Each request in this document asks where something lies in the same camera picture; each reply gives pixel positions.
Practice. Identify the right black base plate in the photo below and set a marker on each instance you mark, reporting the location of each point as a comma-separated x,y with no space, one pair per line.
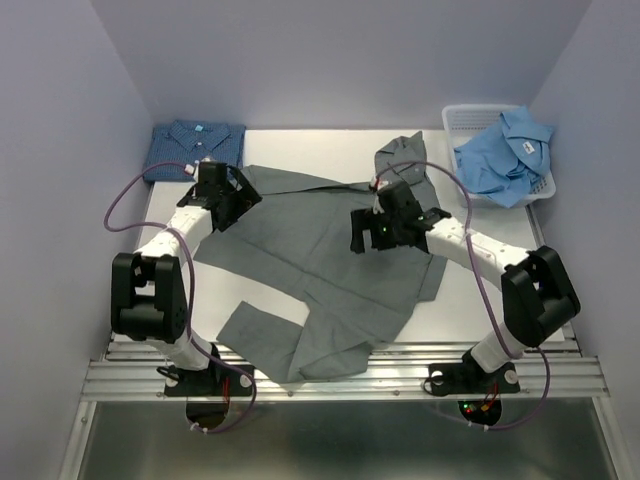
461,378

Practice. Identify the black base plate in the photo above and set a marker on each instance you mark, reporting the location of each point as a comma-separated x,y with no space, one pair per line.
214,381
461,378

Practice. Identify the light blue shirt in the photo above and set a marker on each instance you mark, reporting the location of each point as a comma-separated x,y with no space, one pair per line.
505,160

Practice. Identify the aluminium mounting rail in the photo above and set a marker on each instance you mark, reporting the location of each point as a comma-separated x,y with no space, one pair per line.
395,370

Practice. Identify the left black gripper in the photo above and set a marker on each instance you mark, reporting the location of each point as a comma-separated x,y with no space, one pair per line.
246,197

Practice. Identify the white plastic basket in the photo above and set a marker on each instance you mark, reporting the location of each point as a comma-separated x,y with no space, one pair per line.
475,120

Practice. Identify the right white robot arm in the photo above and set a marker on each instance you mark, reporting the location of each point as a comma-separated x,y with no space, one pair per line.
538,297

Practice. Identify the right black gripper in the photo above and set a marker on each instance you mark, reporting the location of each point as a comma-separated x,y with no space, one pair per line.
362,220

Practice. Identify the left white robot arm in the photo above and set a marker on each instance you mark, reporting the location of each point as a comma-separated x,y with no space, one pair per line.
153,288

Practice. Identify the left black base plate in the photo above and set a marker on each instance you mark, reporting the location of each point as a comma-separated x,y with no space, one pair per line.
214,381

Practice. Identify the grey long sleeve shirt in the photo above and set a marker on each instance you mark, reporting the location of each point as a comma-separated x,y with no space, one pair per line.
297,240

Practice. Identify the folded blue checkered shirt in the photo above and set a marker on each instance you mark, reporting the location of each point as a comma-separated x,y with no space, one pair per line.
181,142

